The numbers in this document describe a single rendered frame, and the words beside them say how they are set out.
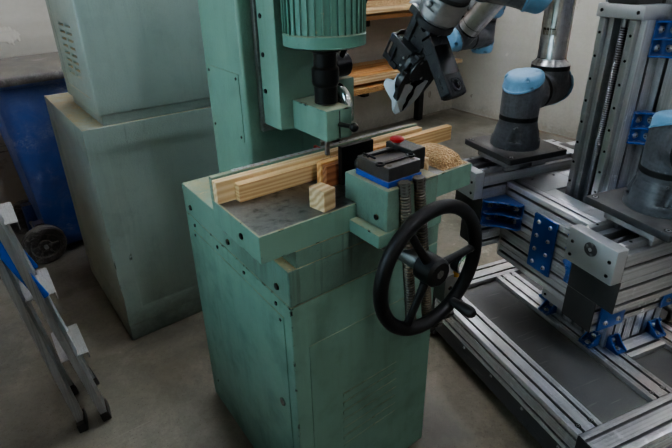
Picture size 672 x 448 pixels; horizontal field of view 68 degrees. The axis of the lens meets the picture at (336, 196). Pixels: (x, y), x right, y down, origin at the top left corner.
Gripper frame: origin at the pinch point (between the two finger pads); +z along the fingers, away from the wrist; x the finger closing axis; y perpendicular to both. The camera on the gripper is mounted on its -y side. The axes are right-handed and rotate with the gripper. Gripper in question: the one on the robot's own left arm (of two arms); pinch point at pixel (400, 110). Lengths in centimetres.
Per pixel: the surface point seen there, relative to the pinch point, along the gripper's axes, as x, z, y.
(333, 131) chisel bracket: 7.6, 11.5, 7.9
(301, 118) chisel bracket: 9.3, 15.6, 17.1
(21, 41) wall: 40, 131, 210
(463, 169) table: -23.5, 17.0, -8.6
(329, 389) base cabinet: 19, 57, -32
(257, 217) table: 29.7, 19.9, -1.9
